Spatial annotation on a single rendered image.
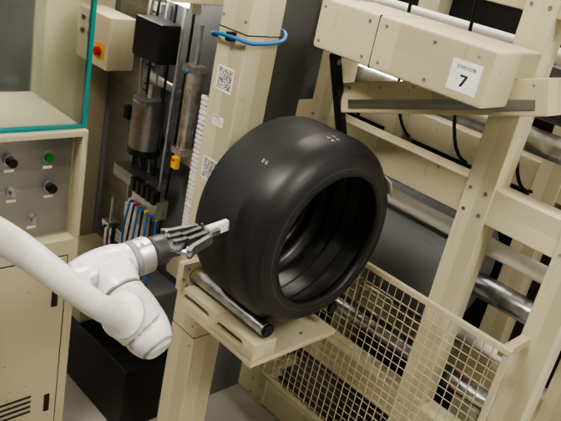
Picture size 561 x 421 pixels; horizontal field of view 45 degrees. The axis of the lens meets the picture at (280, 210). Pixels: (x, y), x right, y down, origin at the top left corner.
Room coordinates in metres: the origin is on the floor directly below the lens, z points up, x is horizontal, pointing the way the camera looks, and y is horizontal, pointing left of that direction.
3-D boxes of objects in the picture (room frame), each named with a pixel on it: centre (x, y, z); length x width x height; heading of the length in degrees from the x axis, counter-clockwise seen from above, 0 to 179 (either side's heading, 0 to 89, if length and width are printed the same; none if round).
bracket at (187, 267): (2.01, 0.13, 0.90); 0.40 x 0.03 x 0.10; 138
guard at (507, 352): (1.98, -0.39, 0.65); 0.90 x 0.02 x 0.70; 48
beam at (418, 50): (2.03, -0.29, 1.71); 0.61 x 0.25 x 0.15; 48
